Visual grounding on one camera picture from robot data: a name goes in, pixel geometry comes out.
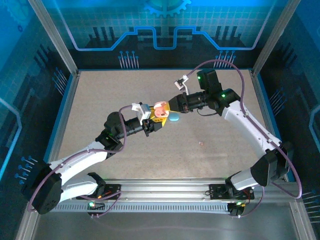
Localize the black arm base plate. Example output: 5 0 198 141
208 183 256 201
76 183 123 201

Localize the blue earbud charging case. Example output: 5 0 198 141
168 112 181 124

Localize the pink earbud charging case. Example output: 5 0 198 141
153 100 169 119

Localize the aluminium side rail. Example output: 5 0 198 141
14 71 80 240
249 69 316 240

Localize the thin black right gripper wire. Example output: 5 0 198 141
196 107 221 117

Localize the blue table edge strip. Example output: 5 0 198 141
41 73 75 167
256 73 296 183

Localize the grey slotted cable duct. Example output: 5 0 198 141
54 201 235 214

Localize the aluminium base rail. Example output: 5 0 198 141
103 177 233 201

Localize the aluminium frame post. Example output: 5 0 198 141
251 0 300 76
27 0 80 76

